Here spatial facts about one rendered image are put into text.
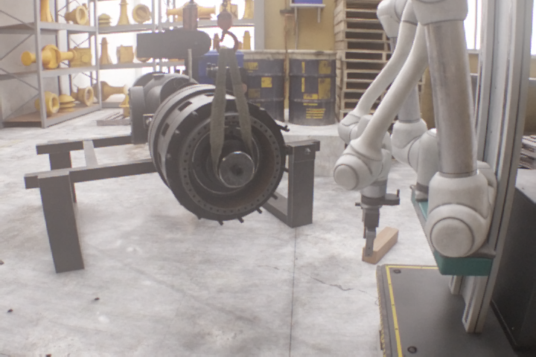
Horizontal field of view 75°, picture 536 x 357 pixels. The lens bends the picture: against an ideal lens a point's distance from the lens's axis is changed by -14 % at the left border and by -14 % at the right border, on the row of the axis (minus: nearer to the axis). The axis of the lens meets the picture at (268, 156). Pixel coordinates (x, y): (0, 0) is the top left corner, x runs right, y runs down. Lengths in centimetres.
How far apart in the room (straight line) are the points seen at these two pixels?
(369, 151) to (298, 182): 190
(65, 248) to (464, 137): 229
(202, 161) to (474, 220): 106
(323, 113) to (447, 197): 384
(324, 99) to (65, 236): 326
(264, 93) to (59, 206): 293
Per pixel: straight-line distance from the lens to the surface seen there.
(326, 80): 474
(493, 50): 158
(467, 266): 128
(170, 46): 420
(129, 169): 257
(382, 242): 271
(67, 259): 268
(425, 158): 166
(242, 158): 153
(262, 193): 167
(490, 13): 158
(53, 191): 251
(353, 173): 106
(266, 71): 471
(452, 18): 99
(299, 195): 300
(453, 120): 99
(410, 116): 179
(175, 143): 158
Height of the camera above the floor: 129
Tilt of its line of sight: 15 degrees down
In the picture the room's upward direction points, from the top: straight up
